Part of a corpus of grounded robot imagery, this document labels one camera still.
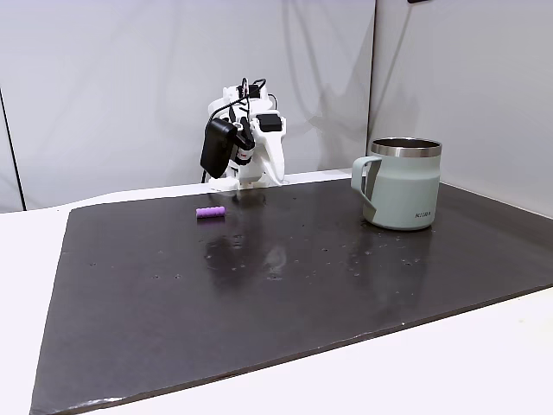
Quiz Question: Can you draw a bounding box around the pale green steel-rimmed mug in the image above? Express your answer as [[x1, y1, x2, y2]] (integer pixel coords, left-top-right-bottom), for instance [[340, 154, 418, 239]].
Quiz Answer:
[[350, 137, 443, 231]]

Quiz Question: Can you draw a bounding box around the black table mat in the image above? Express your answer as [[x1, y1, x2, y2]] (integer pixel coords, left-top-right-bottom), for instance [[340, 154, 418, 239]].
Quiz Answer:
[[29, 178, 553, 415]]

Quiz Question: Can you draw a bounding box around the black oval camera box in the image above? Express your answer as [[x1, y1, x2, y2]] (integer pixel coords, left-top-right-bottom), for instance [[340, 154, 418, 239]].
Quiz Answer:
[[199, 118, 238, 179]]

